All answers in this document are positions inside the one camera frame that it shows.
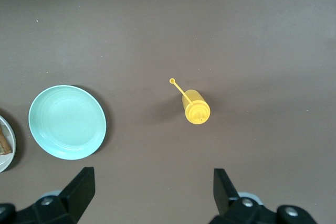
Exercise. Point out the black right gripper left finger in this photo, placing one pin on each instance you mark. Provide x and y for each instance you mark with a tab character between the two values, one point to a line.
68	203

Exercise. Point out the brown bread slice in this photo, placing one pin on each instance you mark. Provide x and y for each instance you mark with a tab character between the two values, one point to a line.
4	142

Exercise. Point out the beige plate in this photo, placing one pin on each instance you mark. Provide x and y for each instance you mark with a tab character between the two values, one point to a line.
6	161

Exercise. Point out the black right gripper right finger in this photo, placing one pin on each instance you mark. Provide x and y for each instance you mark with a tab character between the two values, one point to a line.
236	208

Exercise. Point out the yellow mustard squeeze bottle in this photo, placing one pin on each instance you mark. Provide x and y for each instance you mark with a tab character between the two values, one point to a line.
197	108

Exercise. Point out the mint green plate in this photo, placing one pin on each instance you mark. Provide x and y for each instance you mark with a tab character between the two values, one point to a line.
67	121

